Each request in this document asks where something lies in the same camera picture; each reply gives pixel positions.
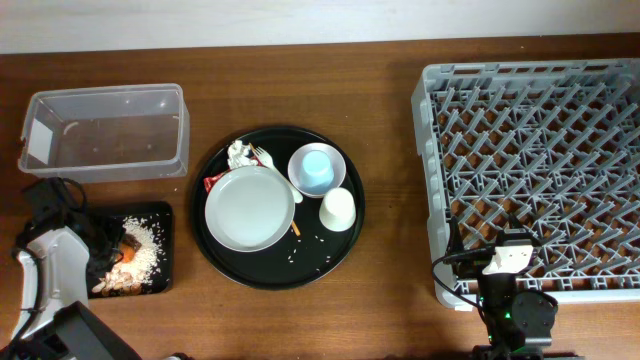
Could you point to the black rectangular tray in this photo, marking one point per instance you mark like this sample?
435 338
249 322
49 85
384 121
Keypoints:
153 212

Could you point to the brown food scrap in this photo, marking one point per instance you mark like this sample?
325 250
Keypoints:
131 241

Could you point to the grey plate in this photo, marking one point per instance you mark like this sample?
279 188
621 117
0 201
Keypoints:
249 209

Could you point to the round black serving tray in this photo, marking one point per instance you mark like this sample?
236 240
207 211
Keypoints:
293 261

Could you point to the light blue cup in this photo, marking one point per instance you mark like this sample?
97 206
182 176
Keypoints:
317 170

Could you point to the white cup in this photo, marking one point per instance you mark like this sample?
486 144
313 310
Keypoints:
337 212

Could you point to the white plastic fork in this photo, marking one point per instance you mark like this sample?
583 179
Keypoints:
266 159

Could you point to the white napkin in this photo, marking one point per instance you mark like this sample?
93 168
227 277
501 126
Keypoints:
239 155

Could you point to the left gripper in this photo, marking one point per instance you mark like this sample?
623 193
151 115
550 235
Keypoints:
115 232

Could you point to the rice and pasta leftovers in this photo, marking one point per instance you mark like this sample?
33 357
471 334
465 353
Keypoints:
130 278

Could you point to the orange carrot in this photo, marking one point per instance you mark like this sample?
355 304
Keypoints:
127 253

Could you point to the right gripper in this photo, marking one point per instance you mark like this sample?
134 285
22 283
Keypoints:
472 266

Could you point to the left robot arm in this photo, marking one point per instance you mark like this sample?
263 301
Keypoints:
59 249

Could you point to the grey dishwasher rack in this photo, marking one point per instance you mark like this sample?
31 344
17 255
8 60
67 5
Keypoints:
555 144

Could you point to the red snack wrapper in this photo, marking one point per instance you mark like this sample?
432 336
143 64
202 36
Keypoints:
209 182

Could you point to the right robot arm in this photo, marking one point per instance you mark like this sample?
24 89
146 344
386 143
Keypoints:
518 321

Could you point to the white bowl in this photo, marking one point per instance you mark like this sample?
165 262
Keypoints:
338 164

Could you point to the clear plastic bin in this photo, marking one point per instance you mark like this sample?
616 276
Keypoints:
107 134

